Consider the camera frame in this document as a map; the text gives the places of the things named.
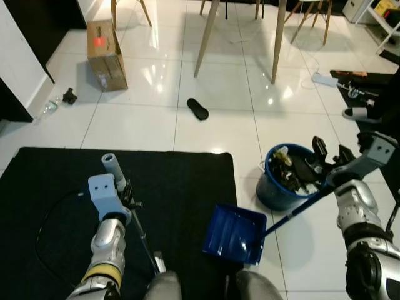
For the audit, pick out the white power strip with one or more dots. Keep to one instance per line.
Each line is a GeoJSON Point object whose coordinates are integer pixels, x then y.
{"type": "Point", "coordinates": [325, 79]}

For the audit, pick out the large black floor mat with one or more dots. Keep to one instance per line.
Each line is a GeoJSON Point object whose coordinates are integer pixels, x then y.
{"type": "Point", "coordinates": [181, 187]}

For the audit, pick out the white wooden legged chair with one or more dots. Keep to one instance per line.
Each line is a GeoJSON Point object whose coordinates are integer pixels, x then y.
{"type": "Point", "coordinates": [327, 25]}

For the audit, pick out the silver metal tool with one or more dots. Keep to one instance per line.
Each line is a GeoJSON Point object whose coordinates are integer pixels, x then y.
{"type": "Point", "coordinates": [354, 92]}

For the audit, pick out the blue bucket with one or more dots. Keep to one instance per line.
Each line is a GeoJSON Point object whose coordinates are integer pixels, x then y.
{"type": "Point", "coordinates": [275, 194]}

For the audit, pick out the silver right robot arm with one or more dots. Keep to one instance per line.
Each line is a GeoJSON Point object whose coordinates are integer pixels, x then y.
{"type": "Point", "coordinates": [359, 206]}

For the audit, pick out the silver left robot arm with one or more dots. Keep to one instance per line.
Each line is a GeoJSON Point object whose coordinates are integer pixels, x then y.
{"type": "Point", "coordinates": [103, 250]}

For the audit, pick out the grey right robot leg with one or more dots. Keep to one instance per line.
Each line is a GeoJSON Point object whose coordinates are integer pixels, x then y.
{"type": "Point", "coordinates": [256, 285]}

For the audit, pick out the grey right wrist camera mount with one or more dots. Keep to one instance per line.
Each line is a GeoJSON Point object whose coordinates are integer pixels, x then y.
{"type": "Point", "coordinates": [376, 153]}

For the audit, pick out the small black object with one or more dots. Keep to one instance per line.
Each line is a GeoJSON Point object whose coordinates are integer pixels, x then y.
{"type": "Point", "coordinates": [69, 96]}

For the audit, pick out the white slipper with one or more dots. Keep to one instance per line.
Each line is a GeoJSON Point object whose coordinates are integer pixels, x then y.
{"type": "Point", "coordinates": [361, 114]}

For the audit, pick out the orange tool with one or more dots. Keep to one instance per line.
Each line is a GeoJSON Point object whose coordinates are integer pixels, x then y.
{"type": "Point", "coordinates": [359, 74]}

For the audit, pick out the white drawer unit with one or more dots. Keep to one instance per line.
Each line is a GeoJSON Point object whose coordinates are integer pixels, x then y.
{"type": "Point", "coordinates": [353, 9]}

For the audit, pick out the small black floor mat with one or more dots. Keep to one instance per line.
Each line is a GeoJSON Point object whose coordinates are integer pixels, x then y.
{"type": "Point", "coordinates": [369, 84]}

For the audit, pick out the grey robot leg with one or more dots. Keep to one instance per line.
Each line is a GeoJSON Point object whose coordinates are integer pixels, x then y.
{"type": "Point", "coordinates": [164, 287]}
{"type": "Point", "coordinates": [256, 285]}

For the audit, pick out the wooden legged table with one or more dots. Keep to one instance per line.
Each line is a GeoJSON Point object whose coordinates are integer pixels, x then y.
{"type": "Point", "coordinates": [207, 39]}

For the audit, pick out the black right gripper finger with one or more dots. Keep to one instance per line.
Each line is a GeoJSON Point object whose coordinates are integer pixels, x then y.
{"type": "Point", "coordinates": [321, 150]}
{"type": "Point", "coordinates": [345, 157]}

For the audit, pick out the grey left robot leg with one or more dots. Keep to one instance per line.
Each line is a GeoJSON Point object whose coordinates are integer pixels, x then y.
{"type": "Point", "coordinates": [164, 287]}

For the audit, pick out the yellowish crumpled rubbish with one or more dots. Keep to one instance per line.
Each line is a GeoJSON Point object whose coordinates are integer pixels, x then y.
{"type": "Point", "coordinates": [280, 156]}

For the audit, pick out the clear plastic bottle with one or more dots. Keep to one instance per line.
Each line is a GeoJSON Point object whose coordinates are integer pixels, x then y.
{"type": "Point", "coordinates": [49, 108]}

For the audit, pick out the light grey left wrist camera mount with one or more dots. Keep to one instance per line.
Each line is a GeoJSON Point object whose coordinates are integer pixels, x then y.
{"type": "Point", "coordinates": [103, 195]}

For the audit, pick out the black shoe insole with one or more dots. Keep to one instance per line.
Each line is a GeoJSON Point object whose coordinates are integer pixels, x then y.
{"type": "Point", "coordinates": [198, 109]}

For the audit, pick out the brown cardboard box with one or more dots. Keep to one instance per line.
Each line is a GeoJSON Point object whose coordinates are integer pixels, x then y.
{"type": "Point", "coordinates": [106, 59]}

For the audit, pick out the yellow box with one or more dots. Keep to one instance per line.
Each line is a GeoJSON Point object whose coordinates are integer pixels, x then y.
{"type": "Point", "coordinates": [386, 7]}

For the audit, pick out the white shelf rack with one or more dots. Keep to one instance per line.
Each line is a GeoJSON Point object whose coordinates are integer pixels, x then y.
{"type": "Point", "coordinates": [384, 28]}

